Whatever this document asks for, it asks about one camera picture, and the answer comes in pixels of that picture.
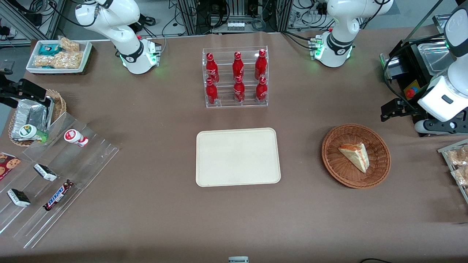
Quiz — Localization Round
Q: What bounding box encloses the clear acrylic bottle rack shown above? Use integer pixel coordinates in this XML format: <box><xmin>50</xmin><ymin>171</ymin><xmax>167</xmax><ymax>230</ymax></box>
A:
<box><xmin>202</xmin><ymin>46</ymin><xmax>269</xmax><ymax>108</ymax></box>

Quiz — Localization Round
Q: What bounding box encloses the white rectangular snack tray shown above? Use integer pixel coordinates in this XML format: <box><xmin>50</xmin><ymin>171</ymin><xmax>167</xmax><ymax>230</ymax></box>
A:
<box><xmin>26</xmin><ymin>39</ymin><xmax>93</xmax><ymax>75</ymax></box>

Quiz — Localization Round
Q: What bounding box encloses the black control box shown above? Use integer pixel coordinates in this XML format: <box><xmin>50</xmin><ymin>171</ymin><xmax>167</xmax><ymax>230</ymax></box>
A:
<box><xmin>380</xmin><ymin>35</ymin><xmax>468</xmax><ymax>126</ymax></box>

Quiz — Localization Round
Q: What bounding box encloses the snickers chocolate bar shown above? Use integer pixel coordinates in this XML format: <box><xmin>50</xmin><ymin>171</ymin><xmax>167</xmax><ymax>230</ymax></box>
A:
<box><xmin>43</xmin><ymin>179</ymin><xmax>75</xmax><ymax>211</ymax></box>

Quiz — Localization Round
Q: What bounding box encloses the teal snack packet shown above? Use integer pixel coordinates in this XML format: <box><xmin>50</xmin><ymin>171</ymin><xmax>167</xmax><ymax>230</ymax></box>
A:
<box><xmin>38</xmin><ymin>44</ymin><xmax>63</xmax><ymax>56</ymax></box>

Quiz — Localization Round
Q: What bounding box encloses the green white yogurt bottle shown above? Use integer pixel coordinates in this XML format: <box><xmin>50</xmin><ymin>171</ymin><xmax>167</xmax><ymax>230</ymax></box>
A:
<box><xmin>19</xmin><ymin>124</ymin><xmax>49</xmax><ymax>144</ymax></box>

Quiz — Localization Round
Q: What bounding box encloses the silver foil package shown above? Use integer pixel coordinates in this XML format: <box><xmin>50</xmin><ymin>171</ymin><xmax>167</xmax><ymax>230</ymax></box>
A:
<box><xmin>11</xmin><ymin>99</ymin><xmax>55</xmax><ymax>141</ymax></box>

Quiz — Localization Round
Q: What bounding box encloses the light woven wicker basket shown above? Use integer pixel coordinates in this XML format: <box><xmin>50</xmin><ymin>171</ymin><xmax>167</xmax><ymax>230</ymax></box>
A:
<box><xmin>8</xmin><ymin>89</ymin><xmax>67</xmax><ymax>147</ymax></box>

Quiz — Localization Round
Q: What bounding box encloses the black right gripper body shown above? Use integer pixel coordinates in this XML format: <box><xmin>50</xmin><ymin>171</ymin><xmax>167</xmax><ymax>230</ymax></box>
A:
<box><xmin>0</xmin><ymin>82</ymin><xmax>19</xmax><ymax>98</ymax></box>

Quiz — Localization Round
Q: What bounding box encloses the large clear rice cracker bag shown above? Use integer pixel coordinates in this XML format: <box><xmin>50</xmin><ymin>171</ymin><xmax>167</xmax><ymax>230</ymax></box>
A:
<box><xmin>34</xmin><ymin>51</ymin><xmax>84</xmax><ymax>70</ymax></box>

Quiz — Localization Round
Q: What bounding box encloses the clear bag of puffed snacks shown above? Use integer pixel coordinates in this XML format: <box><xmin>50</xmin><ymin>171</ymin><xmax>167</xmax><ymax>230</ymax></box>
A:
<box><xmin>447</xmin><ymin>146</ymin><xmax>468</xmax><ymax>167</ymax></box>
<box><xmin>452</xmin><ymin>166</ymin><xmax>468</xmax><ymax>187</ymax></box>

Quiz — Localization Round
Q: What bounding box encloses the round brown wicker basket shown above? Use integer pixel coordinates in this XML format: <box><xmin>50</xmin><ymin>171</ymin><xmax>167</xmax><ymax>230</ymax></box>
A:
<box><xmin>321</xmin><ymin>123</ymin><xmax>391</xmax><ymax>189</ymax></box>

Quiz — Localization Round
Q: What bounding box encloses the black white snack bar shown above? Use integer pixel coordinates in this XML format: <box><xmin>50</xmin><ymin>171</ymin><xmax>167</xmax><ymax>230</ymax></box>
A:
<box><xmin>33</xmin><ymin>163</ymin><xmax>58</xmax><ymax>182</ymax></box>
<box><xmin>7</xmin><ymin>188</ymin><xmax>31</xmax><ymax>207</ymax></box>

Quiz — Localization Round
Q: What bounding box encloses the silver metal pan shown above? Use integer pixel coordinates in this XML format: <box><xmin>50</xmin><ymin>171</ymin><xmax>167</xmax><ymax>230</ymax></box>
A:
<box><xmin>417</xmin><ymin>42</ymin><xmax>456</xmax><ymax>75</ymax></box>

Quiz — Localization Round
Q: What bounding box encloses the cream rectangular plastic tray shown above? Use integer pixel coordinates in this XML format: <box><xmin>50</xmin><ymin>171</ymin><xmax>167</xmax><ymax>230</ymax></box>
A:
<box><xmin>196</xmin><ymin>127</ymin><xmax>281</xmax><ymax>187</ymax></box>

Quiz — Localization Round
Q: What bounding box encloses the red cola bottle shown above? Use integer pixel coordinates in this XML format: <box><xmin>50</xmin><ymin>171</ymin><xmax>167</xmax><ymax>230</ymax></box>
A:
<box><xmin>256</xmin><ymin>76</ymin><xmax>268</xmax><ymax>103</ymax></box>
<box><xmin>205</xmin><ymin>53</ymin><xmax>220</xmax><ymax>84</ymax></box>
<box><xmin>255</xmin><ymin>49</ymin><xmax>268</xmax><ymax>80</ymax></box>
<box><xmin>234</xmin><ymin>76</ymin><xmax>246</xmax><ymax>103</ymax></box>
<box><xmin>205</xmin><ymin>78</ymin><xmax>219</xmax><ymax>106</ymax></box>
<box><xmin>233</xmin><ymin>52</ymin><xmax>245</xmax><ymax>81</ymax></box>

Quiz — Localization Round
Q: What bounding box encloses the clear acrylic stepped display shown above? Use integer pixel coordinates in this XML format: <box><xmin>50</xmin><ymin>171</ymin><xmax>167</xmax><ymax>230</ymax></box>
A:
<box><xmin>0</xmin><ymin>111</ymin><xmax>120</xmax><ymax>249</ymax></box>

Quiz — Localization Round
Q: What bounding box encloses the aluminium equipment rack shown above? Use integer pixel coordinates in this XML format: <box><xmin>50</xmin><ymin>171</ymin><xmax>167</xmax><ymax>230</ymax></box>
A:
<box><xmin>177</xmin><ymin>0</ymin><xmax>293</xmax><ymax>35</ymax></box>

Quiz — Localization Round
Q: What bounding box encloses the red cookie package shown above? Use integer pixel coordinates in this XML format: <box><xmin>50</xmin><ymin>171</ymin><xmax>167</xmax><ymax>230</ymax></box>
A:
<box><xmin>0</xmin><ymin>152</ymin><xmax>21</xmax><ymax>181</ymax></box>

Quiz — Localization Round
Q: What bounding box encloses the small clear rice cracker bag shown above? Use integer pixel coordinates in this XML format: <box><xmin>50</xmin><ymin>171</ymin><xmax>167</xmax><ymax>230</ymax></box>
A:
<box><xmin>58</xmin><ymin>37</ymin><xmax>80</xmax><ymax>52</ymax></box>

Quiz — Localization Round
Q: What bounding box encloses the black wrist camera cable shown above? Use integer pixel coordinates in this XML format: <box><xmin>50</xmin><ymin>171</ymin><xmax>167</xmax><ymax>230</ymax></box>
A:
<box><xmin>383</xmin><ymin>35</ymin><xmax>447</xmax><ymax>112</ymax></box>

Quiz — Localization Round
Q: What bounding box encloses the aluminium frame strut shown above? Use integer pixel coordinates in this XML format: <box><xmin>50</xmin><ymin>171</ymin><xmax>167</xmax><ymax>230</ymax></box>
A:
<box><xmin>0</xmin><ymin>0</ymin><xmax>66</xmax><ymax>46</ymax></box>

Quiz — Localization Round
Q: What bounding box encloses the triangular sandwich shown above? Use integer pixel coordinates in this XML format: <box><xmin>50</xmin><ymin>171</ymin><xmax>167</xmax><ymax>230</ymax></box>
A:
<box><xmin>338</xmin><ymin>143</ymin><xmax>370</xmax><ymax>174</ymax></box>

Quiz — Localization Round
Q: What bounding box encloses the red white yogurt bottle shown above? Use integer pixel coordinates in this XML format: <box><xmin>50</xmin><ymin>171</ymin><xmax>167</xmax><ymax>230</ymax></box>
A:
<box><xmin>64</xmin><ymin>129</ymin><xmax>89</xmax><ymax>147</ymax></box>

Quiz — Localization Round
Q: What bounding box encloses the grey wire snack tray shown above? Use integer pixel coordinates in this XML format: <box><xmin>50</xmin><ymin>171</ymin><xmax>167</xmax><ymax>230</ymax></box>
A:
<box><xmin>438</xmin><ymin>139</ymin><xmax>468</xmax><ymax>204</ymax></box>

